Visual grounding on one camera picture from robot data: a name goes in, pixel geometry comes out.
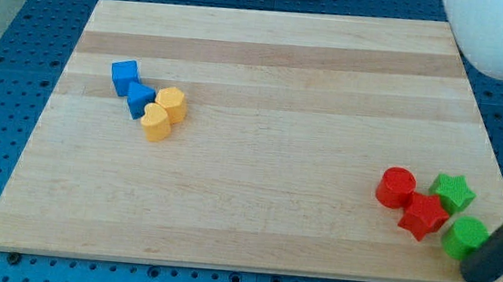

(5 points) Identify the red star block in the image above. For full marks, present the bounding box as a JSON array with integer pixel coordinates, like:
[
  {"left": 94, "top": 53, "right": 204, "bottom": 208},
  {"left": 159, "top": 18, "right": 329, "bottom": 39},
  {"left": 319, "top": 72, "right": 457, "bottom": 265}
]
[{"left": 397, "top": 193, "right": 450, "bottom": 242}]

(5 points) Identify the yellow heart block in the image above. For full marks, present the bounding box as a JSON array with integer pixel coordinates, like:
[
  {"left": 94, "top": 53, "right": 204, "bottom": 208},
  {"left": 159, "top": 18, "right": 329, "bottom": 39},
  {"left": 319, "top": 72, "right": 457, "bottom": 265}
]
[{"left": 140, "top": 103, "right": 171, "bottom": 142}]

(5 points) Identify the wooden board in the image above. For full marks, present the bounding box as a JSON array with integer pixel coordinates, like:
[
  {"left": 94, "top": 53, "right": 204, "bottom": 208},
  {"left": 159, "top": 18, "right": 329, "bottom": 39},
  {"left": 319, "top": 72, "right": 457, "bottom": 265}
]
[{"left": 0, "top": 0, "right": 503, "bottom": 282}]

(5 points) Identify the green cylinder block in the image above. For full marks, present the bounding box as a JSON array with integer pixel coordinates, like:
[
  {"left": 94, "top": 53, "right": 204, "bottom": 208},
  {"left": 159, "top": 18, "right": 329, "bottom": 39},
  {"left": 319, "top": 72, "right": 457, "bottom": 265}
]
[{"left": 441, "top": 217, "right": 490, "bottom": 261}]

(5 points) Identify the blue triangle block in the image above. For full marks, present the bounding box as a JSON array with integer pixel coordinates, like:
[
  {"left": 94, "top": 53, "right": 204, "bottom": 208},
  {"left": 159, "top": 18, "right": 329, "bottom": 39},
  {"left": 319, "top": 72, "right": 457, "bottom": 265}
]
[{"left": 126, "top": 82, "right": 156, "bottom": 120}]

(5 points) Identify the yellow hexagon block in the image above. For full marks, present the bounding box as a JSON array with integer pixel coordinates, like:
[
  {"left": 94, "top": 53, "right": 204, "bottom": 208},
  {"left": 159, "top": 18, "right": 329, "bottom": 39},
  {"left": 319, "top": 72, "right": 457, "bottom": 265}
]
[{"left": 156, "top": 86, "right": 188, "bottom": 124}]

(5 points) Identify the red cylinder block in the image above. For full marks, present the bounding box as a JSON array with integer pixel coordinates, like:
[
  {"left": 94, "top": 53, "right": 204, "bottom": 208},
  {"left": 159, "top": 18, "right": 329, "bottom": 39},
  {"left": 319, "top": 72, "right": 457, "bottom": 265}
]
[{"left": 375, "top": 166, "right": 417, "bottom": 209}]

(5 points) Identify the green star block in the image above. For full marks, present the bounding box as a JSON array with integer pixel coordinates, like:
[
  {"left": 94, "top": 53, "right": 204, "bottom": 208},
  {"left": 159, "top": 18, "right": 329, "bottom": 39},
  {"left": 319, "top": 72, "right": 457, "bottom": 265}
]
[{"left": 428, "top": 173, "right": 477, "bottom": 215}]

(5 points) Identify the blue cube block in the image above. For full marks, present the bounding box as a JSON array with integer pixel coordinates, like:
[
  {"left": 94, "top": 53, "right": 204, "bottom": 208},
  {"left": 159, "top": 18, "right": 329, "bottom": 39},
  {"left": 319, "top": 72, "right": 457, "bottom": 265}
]
[{"left": 111, "top": 60, "right": 140, "bottom": 96}]

